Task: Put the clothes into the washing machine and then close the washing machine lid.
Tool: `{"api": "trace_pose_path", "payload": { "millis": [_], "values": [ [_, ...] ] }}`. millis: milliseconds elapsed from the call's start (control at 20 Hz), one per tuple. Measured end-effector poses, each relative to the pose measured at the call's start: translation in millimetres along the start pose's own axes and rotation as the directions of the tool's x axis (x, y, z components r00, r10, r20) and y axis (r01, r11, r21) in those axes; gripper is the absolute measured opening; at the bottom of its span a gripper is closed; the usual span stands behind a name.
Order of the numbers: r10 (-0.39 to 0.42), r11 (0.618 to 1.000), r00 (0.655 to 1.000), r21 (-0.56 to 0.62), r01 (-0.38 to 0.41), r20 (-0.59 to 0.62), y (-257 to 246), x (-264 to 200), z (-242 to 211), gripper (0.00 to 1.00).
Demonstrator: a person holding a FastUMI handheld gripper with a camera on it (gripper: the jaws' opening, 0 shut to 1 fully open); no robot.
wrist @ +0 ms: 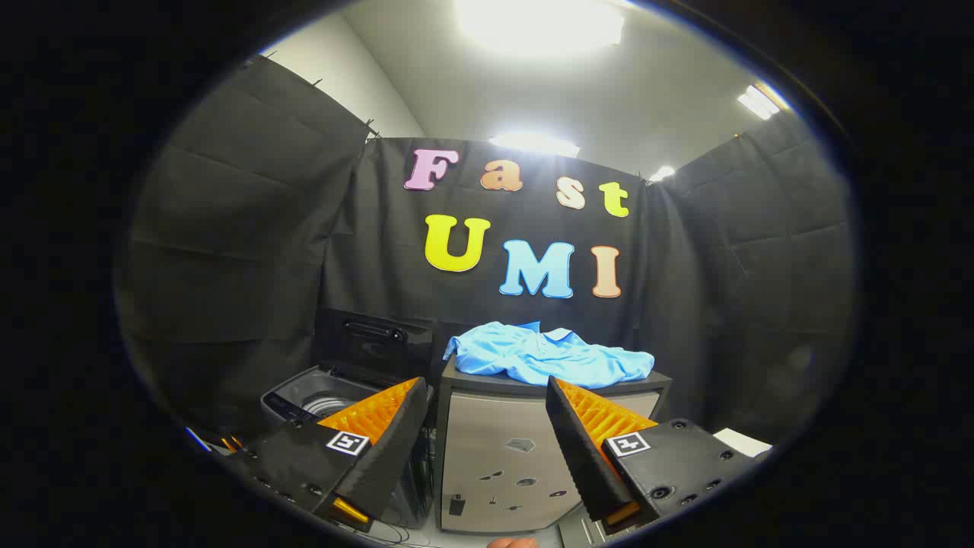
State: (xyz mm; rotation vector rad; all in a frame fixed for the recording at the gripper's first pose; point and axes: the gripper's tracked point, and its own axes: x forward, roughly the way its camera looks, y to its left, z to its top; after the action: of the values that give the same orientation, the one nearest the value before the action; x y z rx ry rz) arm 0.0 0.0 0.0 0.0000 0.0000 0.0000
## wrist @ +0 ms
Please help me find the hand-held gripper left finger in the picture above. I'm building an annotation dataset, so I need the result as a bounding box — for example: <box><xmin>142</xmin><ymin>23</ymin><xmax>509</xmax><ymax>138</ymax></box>
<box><xmin>228</xmin><ymin>377</ymin><xmax>431</xmax><ymax>534</ymax></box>

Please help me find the black backdrop cloth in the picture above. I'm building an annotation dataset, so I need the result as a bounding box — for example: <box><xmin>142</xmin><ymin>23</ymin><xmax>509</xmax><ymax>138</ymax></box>
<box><xmin>114</xmin><ymin>55</ymin><xmax>857</xmax><ymax>450</ymax></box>

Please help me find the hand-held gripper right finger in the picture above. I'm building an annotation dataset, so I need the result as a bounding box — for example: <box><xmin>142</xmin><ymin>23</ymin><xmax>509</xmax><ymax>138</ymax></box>
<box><xmin>545</xmin><ymin>376</ymin><xmax>756</xmax><ymax>534</ymax></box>

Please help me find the ceiling light panel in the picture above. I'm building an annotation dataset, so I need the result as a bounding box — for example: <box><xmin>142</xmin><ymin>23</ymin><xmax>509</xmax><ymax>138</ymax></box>
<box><xmin>737</xmin><ymin>84</ymin><xmax>783</xmax><ymax>121</ymax></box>
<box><xmin>489</xmin><ymin>133</ymin><xmax>581</xmax><ymax>158</ymax></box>
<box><xmin>454</xmin><ymin>0</ymin><xmax>626</xmax><ymax>54</ymax></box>

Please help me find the grey washing machine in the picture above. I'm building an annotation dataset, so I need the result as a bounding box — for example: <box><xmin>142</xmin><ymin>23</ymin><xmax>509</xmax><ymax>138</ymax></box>
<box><xmin>260</xmin><ymin>364</ymin><xmax>436</xmax><ymax>530</ymax></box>

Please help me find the light blue polo shirt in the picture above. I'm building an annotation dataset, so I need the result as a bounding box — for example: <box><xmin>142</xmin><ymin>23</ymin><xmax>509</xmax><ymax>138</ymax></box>
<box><xmin>444</xmin><ymin>320</ymin><xmax>655</xmax><ymax>389</ymax></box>

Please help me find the beige cabinet with dark top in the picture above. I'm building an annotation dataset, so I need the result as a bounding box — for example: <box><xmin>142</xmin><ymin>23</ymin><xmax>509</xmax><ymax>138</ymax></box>
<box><xmin>434</xmin><ymin>356</ymin><xmax>673</xmax><ymax>535</ymax></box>

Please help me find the white flat sheet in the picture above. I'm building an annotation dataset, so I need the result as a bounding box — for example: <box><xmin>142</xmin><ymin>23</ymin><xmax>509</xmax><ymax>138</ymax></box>
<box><xmin>713</xmin><ymin>428</ymin><xmax>773</xmax><ymax>459</ymax></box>

